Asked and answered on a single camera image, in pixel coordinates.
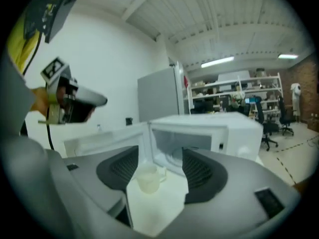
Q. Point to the white shelving rack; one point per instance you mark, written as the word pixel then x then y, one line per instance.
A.
pixel 224 88

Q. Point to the black office chair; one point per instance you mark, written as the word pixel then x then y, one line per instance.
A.
pixel 266 128
pixel 285 118

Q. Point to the long ceiling light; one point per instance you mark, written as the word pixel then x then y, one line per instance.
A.
pixel 217 62

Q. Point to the clear plastic water bottle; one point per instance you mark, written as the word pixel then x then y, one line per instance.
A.
pixel 98 127

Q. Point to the white mannequin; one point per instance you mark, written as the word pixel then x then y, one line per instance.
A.
pixel 296 98

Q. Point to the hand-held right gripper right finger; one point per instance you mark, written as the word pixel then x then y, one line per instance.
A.
pixel 236 180

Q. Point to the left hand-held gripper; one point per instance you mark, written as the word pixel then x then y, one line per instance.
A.
pixel 53 68

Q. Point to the white microwave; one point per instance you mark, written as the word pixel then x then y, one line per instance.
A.
pixel 236 133

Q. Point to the person's left forearm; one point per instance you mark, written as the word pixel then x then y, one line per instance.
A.
pixel 40 101

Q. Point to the person's yellow shirt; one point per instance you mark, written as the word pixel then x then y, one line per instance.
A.
pixel 18 43

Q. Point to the white cup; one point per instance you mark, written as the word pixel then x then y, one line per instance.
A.
pixel 148 180

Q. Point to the black chest-mounted device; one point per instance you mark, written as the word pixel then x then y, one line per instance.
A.
pixel 57 16

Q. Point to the short ceiling light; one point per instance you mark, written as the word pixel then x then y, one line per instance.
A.
pixel 287 56

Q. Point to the yellow black floor tape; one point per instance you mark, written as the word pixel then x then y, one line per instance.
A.
pixel 286 168

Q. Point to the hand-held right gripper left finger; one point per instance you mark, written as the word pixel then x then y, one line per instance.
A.
pixel 84 175

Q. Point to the person's left hand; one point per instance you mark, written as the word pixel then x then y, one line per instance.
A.
pixel 63 93

